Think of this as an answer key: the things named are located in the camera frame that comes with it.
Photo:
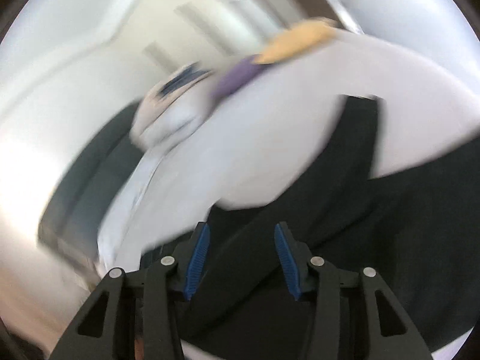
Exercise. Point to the dark green headboard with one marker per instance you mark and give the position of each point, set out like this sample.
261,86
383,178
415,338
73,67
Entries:
71,220

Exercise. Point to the cream wardrobe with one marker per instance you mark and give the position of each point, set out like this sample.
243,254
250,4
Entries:
161,35

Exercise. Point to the folded blue grey cloth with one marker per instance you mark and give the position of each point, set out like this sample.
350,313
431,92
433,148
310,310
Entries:
184,76

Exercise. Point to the yellow pillow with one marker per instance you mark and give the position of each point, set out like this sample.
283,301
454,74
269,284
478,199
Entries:
296,40

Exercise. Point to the black pants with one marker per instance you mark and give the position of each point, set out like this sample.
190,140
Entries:
418,228

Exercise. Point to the folded beige white duvet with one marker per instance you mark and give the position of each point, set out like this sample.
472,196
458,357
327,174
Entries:
167,120

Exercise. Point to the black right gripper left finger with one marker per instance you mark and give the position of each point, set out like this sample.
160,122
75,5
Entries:
104,326

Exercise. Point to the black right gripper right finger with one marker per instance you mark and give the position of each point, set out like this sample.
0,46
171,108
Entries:
355,314

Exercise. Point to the bed with white sheet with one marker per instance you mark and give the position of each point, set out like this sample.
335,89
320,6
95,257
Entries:
259,140

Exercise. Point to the purple pillow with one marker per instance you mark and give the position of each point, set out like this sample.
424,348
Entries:
238,76

